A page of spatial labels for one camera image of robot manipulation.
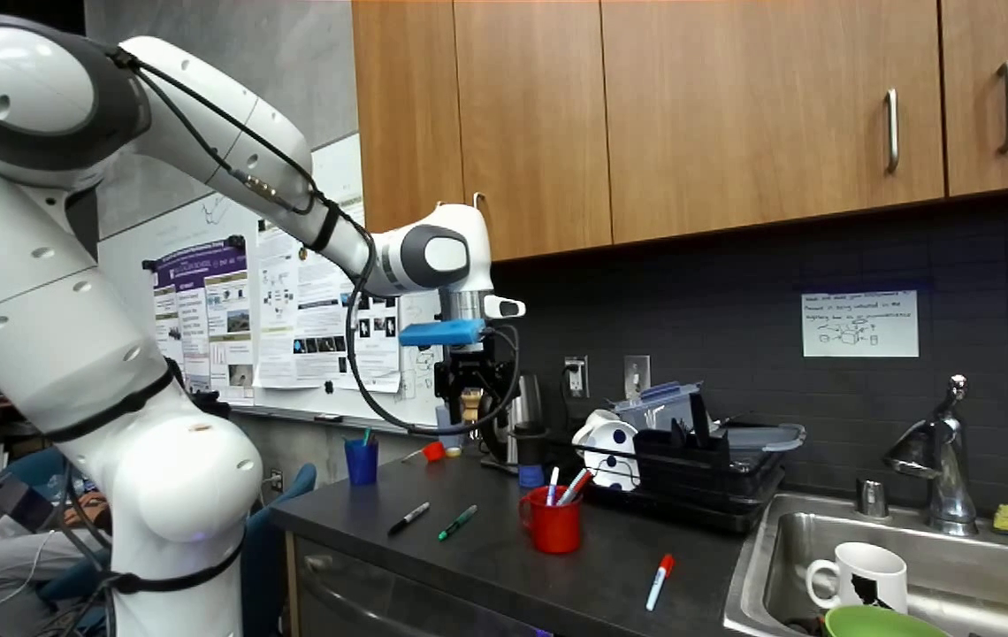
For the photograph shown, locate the blue pen cup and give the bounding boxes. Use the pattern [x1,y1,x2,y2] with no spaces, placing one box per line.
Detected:
[342,427,383,490]

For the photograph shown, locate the white kitchen gadget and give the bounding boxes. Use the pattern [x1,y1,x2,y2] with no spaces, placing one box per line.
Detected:
[569,408,642,496]

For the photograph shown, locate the white research poster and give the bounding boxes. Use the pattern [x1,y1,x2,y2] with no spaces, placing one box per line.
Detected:
[250,216,409,400]

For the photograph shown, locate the chrome faucet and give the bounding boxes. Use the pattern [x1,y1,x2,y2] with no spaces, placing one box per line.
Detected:
[882,371,980,538]

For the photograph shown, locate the small chrome sink knob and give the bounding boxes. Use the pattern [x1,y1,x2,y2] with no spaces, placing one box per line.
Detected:
[851,474,891,519]

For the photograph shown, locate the white wall outlet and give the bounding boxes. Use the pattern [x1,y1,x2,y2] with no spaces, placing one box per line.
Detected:
[563,353,593,400]
[623,351,653,405]

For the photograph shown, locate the wooden upper cabinets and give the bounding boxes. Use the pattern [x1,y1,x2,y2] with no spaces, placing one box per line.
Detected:
[351,0,1008,273]

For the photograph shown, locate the black marker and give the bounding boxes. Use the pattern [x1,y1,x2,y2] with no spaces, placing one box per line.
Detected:
[385,500,435,542]

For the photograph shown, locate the white mug with black pattern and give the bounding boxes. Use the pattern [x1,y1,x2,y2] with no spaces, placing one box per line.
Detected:
[804,538,910,616]

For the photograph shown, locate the seated person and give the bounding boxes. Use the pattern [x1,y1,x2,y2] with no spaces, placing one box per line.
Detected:
[0,526,117,637]

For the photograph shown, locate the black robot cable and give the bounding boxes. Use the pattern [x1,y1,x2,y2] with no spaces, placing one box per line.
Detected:
[109,46,526,444]

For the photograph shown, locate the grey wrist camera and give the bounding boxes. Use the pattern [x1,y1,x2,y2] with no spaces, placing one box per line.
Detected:
[481,293,530,323]

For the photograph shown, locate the stainless steel sink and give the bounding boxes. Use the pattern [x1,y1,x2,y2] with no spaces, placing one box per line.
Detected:
[721,490,1008,637]

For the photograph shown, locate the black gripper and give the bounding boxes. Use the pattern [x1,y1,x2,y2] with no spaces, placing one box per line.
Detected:
[432,343,509,432]

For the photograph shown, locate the purple headed poster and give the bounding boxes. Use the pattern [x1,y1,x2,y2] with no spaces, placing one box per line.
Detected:
[140,233,253,397]

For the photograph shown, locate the red mug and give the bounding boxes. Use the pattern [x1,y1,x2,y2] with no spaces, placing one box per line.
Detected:
[519,485,587,559]

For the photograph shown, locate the blue chair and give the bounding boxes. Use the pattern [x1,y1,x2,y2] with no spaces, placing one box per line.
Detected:
[237,460,323,637]

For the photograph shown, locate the green capped pen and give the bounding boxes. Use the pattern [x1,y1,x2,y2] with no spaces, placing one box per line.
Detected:
[432,501,483,550]

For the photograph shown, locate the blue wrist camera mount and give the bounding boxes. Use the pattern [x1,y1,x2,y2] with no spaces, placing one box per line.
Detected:
[395,315,488,351]

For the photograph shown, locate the whiteboard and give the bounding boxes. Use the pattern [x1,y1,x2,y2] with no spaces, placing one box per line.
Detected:
[99,128,454,434]

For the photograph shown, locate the stainless dishwasher with handle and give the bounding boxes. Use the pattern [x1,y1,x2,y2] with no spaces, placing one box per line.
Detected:
[282,533,552,637]

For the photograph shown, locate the white paper wall note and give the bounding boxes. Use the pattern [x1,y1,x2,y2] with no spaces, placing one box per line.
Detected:
[800,286,924,362]

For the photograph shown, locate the white marker with red cap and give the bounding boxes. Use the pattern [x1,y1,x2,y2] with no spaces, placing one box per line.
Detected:
[642,550,679,616]

